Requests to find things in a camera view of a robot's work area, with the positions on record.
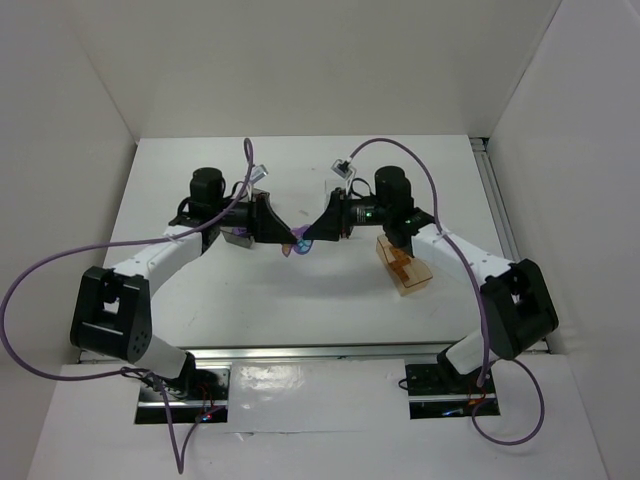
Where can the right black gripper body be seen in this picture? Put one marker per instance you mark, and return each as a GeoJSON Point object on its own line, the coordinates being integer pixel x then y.
{"type": "Point", "coordinates": [342, 214]}

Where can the brown lego brick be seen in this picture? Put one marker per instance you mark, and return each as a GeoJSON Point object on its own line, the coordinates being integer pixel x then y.
{"type": "Point", "coordinates": [398, 256]}
{"type": "Point", "coordinates": [400, 271]}

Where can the aluminium front rail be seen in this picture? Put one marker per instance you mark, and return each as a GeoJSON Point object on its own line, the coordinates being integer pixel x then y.
{"type": "Point", "coordinates": [330, 351]}

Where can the smoky grey plastic container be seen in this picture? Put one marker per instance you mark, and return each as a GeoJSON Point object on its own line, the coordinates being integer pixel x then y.
{"type": "Point", "coordinates": [242, 242]}

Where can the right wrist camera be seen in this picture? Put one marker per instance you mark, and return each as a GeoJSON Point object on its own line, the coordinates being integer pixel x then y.
{"type": "Point", "coordinates": [344, 169]}

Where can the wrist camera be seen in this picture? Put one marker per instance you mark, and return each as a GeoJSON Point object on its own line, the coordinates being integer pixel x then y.
{"type": "Point", "coordinates": [258, 172]}
{"type": "Point", "coordinates": [344, 169]}

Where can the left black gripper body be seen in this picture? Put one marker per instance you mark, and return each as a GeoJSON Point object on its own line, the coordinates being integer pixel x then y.
{"type": "Point", "coordinates": [253, 218]}

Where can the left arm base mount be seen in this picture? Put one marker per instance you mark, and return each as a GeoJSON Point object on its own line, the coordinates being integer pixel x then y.
{"type": "Point", "coordinates": [204, 397]}

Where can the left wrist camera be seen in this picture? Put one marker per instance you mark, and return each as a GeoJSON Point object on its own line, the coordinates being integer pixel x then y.
{"type": "Point", "coordinates": [258, 172]}

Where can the aluminium side rail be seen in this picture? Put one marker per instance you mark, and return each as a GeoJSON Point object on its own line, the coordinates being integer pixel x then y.
{"type": "Point", "coordinates": [503, 228]}

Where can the amber plastic container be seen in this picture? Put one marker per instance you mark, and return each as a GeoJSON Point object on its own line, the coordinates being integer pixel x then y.
{"type": "Point", "coordinates": [420, 274]}

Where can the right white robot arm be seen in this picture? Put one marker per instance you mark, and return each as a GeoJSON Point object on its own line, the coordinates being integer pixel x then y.
{"type": "Point", "coordinates": [494, 280]}

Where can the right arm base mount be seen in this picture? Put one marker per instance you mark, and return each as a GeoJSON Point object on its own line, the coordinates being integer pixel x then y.
{"type": "Point", "coordinates": [432, 397]}

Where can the purple butterfly lego piece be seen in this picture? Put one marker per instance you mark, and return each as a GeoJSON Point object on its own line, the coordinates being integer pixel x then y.
{"type": "Point", "coordinates": [298, 233]}

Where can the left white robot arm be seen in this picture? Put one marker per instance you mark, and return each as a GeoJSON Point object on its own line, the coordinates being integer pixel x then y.
{"type": "Point", "coordinates": [113, 314]}

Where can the clear plastic container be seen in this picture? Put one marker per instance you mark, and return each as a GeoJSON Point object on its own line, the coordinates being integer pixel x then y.
{"type": "Point", "coordinates": [330, 185]}

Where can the purple flower lego piece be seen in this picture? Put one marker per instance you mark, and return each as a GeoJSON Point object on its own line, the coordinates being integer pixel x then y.
{"type": "Point", "coordinates": [303, 246]}

